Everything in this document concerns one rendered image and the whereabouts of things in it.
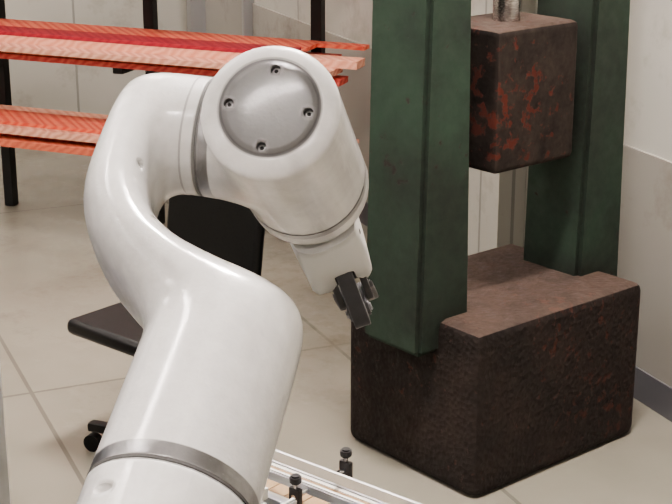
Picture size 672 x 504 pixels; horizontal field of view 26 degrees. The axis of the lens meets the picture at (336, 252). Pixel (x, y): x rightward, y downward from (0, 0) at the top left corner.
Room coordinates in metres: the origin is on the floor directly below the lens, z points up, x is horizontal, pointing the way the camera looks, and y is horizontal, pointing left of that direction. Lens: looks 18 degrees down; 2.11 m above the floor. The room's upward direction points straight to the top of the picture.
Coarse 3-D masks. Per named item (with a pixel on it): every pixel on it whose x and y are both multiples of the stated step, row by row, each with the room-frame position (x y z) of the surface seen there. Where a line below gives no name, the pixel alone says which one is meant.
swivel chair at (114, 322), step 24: (168, 216) 4.57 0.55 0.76; (192, 216) 4.50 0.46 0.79; (216, 216) 4.43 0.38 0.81; (240, 216) 4.37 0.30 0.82; (192, 240) 4.49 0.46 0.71; (216, 240) 4.42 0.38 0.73; (240, 240) 4.35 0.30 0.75; (240, 264) 4.34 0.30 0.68; (96, 312) 4.33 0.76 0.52; (120, 312) 4.33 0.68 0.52; (96, 336) 4.17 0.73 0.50; (120, 336) 4.12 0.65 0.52; (96, 432) 4.39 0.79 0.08
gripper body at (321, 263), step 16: (336, 240) 0.95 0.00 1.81; (352, 240) 0.96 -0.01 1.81; (304, 256) 0.95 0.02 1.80; (320, 256) 0.95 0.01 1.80; (336, 256) 0.96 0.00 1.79; (352, 256) 0.97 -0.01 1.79; (368, 256) 1.00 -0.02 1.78; (304, 272) 0.98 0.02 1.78; (320, 272) 0.97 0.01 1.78; (336, 272) 0.98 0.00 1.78; (368, 272) 1.01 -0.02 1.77; (320, 288) 1.00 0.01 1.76
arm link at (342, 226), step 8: (368, 184) 0.96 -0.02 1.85; (360, 200) 0.94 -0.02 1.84; (360, 208) 0.94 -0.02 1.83; (352, 216) 0.94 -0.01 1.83; (264, 224) 0.93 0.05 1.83; (344, 224) 0.93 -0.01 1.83; (352, 224) 0.95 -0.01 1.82; (272, 232) 0.94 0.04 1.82; (320, 232) 0.92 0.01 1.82; (328, 232) 0.93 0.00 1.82; (336, 232) 0.94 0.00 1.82; (288, 240) 0.94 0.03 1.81; (296, 240) 0.93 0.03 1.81; (304, 240) 0.93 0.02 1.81; (312, 240) 0.93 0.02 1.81; (320, 240) 0.94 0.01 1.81; (328, 240) 0.94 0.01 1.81
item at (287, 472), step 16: (272, 464) 2.40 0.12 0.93; (288, 464) 2.36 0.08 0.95; (304, 464) 2.33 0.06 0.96; (352, 464) 2.32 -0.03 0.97; (272, 480) 2.30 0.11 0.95; (288, 480) 2.27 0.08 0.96; (304, 480) 2.34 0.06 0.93; (320, 480) 2.34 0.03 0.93; (336, 480) 2.29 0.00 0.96; (352, 480) 2.26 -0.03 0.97; (272, 496) 2.27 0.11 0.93; (288, 496) 2.28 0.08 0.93; (304, 496) 2.28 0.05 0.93; (320, 496) 2.23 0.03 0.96; (336, 496) 2.21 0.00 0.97; (352, 496) 2.28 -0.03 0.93; (368, 496) 2.27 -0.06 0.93; (384, 496) 2.22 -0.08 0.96; (400, 496) 2.20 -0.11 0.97
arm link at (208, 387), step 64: (128, 128) 0.86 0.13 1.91; (192, 128) 0.87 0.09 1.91; (128, 192) 0.81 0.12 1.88; (192, 192) 0.89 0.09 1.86; (128, 256) 0.78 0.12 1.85; (192, 256) 0.76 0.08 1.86; (192, 320) 0.72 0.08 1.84; (256, 320) 0.73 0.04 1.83; (128, 384) 0.71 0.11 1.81; (192, 384) 0.69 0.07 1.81; (256, 384) 0.70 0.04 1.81; (128, 448) 0.66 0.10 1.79; (192, 448) 0.66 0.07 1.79; (256, 448) 0.68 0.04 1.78
